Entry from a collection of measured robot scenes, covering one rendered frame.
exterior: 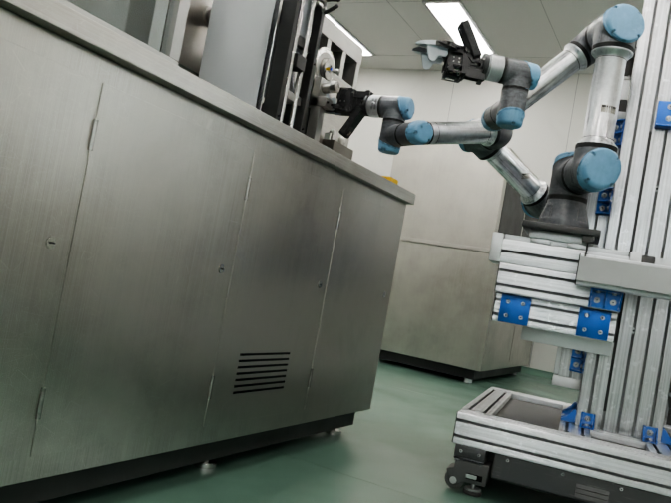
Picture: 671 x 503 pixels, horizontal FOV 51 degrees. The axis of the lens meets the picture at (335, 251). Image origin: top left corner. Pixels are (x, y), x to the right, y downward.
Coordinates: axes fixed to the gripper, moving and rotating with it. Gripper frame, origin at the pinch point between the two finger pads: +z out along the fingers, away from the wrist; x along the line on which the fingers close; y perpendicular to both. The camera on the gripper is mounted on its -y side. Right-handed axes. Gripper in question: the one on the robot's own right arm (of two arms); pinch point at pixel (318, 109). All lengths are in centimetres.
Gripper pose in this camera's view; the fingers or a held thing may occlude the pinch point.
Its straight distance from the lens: 255.0
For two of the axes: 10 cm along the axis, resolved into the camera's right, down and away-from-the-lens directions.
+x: -4.5, -1.2, -8.9
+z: -8.8, -1.4, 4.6
